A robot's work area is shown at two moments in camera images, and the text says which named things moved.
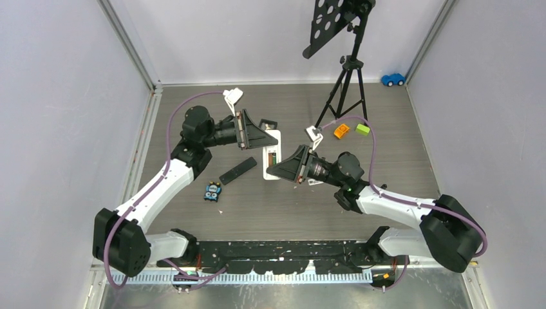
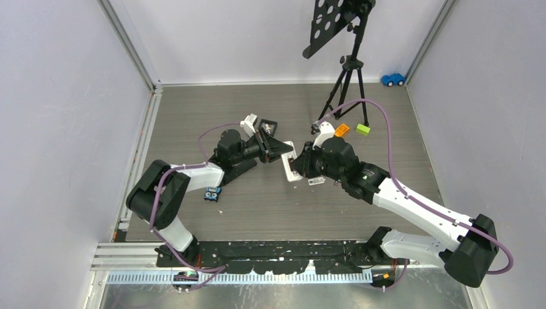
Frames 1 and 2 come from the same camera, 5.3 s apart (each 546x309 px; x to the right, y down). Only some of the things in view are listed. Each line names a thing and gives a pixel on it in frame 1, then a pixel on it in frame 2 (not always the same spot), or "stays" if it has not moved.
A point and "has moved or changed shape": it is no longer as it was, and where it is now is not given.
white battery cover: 313,182 stays
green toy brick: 362,130 stays
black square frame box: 268,125 stays
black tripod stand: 328,17 stays
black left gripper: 251,135 → 270,149
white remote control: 272,155 has moved or changed shape
